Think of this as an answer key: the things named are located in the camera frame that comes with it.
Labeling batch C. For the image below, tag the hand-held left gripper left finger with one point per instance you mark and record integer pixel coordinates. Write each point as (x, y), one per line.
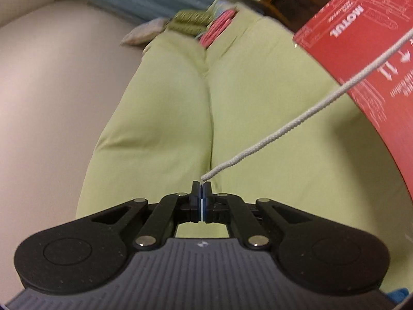
(197, 200)

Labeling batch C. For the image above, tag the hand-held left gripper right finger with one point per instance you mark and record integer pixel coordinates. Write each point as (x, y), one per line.
(206, 200)

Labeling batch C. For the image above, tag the red printed board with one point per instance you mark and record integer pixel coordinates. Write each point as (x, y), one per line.
(364, 48)

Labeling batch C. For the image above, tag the blue cloth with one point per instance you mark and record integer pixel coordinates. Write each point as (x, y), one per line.
(398, 295)

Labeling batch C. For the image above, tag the pastel folded blanket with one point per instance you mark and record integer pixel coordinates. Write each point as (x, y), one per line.
(222, 5)

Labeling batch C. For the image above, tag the pink folded cloth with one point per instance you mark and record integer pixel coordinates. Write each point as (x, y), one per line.
(216, 29)

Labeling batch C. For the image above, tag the grey pillow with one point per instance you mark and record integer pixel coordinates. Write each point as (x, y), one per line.
(145, 34)

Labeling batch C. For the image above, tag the green patterned pillow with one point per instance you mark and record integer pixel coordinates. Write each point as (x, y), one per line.
(193, 16)
(185, 28)

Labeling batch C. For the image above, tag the white shoelace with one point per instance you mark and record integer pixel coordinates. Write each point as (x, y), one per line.
(290, 124)

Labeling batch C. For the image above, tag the light green sofa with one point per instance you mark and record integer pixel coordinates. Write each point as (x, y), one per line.
(264, 109)

